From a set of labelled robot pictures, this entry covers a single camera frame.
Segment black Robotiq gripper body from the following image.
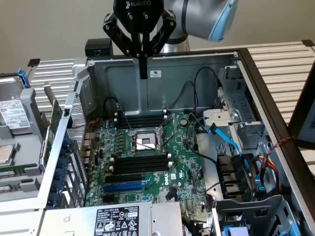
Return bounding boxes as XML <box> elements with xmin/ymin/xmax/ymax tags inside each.
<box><xmin>112</xmin><ymin>0</ymin><xmax>165</xmax><ymax>33</ymax></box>

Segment black RAM slot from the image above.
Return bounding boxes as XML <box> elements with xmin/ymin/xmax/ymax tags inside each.
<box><xmin>114</xmin><ymin>158</ymin><xmax>168</xmax><ymax>168</ymax></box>
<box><xmin>110</xmin><ymin>161</ymin><xmax>173</xmax><ymax>172</ymax></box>
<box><xmin>113</xmin><ymin>116</ymin><xmax>168</xmax><ymax>124</ymax></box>
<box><xmin>117</xmin><ymin>119</ymin><xmax>165</xmax><ymax>128</ymax></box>
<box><xmin>110</xmin><ymin>153</ymin><xmax>172</xmax><ymax>164</ymax></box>
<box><xmin>113</xmin><ymin>165</ymin><xmax>168</xmax><ymax>176</ymax></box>
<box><xmin>113</xmin><ymin>110</ymin><xmax>168</xmax><ymax>118</ymax></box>
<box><xmin>117</xmin><ymin>114</ymin><xmax>165</xmax><ymax>121</ymax></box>

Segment black box with port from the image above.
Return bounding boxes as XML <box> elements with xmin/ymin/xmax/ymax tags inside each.
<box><xmin>85</xmin><ymin>38</ymin><xmax>114</xmax><ymax>58</ymax></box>

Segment metal locking lever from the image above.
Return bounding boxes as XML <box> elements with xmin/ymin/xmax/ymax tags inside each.
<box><xmin>132</xmin><ymin>139</ymin><xmax>158</xmax><ymax>151</ymax></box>
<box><xmin>161</xmin><ymin>133</ymin><xmax>182</xmax><ymax>149</ymax></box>
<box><xmin>122</xmin><ymin>112</ymin><xmax>135</xmax><ymax>131</ymax></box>

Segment black graphics card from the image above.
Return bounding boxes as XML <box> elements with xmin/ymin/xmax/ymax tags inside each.
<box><xmin>42</xmin><ymin>83</ymin><xmax>64</xmax><ymax>171</ymax></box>

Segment blue hard disk caddy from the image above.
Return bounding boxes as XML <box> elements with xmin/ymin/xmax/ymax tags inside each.
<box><xmin>17</xmin><ymin>67</ymin><xmax>31</xmax><ymax>89</ymax></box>

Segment metal CPU socket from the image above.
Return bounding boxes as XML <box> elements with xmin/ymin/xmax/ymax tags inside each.
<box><xmin>126</xmin><ymin>128</ymin><xmax>164</xmax><ymax>157</ymax></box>

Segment grey parts rack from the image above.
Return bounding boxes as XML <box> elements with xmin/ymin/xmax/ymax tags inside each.
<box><xmin>0</xmin><ymin>72</ymin><xmax>54</xmax><ymax>204</ymax></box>

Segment silver rear port stack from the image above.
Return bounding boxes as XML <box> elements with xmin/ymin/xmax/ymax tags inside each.
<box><xmin>80</xmin><ymin>132</ymin><xmax>96</xmax><ymax>165</ymax></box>

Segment black and silver PC case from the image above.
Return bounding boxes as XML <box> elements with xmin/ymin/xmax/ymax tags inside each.
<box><xmin>36</xmin><ymin>48</ymin><xmax>315</xmax><ymax>236</ymax></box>

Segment silver disk bay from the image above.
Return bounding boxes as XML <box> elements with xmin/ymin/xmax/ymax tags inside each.
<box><xmin>203</xmin><ymin>65</ymin><xmax>268</xmax><ymax>158</ymax></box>

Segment green Dell motherboard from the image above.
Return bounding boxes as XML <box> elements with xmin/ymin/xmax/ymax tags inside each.
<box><xmin>85</xmin><ymin>112</ymin><xmax>213</xmax><ymax>222</ymax></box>

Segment silver hard disk white label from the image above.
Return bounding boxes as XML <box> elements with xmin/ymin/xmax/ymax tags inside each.
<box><xmin>0</xmin><ymin>76</ymin><xmax>34</xmax><ymax>135</ymax></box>

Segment long black expansion slot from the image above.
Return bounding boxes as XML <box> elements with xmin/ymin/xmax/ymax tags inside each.
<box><xmin>105</xmin><ymin>173</ymin><xmax>143</xmax><ymax>184</ymax></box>

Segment blue expansion slot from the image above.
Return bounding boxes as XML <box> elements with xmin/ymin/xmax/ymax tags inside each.
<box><xmin>103</xmin><ymin>182</ymin><xmax>144</xmax><ymax>194</ymax></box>

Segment black fan shroud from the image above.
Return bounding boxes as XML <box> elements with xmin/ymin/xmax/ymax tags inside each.
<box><xmin>216</xmin><ymin>152</ymin><xmax>259</xmax><ymax>200</ymax></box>

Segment silver CPU chip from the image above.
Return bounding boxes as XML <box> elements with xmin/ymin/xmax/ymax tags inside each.
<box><xmin>0</xmin><ymin>144</ymin><xmax>14</xmax><ymax>165</ymax></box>

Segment black framed monitor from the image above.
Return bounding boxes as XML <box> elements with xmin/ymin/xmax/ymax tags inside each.
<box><xmin>287</xmin><ymin>65</ymin><xmax>315</xmax><ymax>150</ymax></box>

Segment silver power supply with label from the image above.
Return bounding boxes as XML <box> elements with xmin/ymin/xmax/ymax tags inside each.
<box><xmin>43</xmin><ymin>200</ymin><xmax>183</xmax><ymax>236</ymax></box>

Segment grey perforated disk bay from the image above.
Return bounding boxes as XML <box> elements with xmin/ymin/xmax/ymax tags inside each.
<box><xmin>212</xmin><ymin>194</ymin><xmax>300</xmax><ymax>236</ymax></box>

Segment blue plastic block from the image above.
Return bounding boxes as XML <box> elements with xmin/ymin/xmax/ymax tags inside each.
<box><xmin>222</xmin><ymin>226</ymin><xmax>252</xmax><ymax>236</ymax></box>

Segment thin black wire loop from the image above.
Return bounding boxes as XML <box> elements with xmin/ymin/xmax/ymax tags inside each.
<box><xmin>193</xmin><ymin>67</ymin><xmax>219</xmax><ymax>110</ymax></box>

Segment thick black wire loop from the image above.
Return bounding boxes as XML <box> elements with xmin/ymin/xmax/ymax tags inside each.
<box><xmin>104</xmin><ymin>96</ymin><xmax>122</xmax><ymax>114</ymax></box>

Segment metal socket cover frame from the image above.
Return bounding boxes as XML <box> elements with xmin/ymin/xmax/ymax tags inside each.
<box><xmin>157</xmin><ymin>113</ymin><xmax>178</xmax><ymax>148</ymax></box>

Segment thin red wire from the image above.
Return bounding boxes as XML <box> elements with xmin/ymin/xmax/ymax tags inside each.
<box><xmin>66</xmin><ymin>118</ymin><xmax>101</xmax><ymax>130</ymax></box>

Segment light blue SATA wire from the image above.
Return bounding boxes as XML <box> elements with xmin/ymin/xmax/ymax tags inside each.
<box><xmin>208</xmin><ymin>123</ymin><xmax>266</xmax><ymax>196</ymax></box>

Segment red and black twisted wire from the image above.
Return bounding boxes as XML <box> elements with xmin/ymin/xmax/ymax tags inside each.
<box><xmin>270</xmin><ymin>136</ymin><xmax>296</xmax><ymax>148</ymax></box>

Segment red yellow orange wire bundle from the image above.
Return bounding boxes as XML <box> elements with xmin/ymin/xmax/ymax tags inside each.
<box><xmin>257</xmin><ymin>153</ymin><xmax>284</xmax><ymax>195</ymax></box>

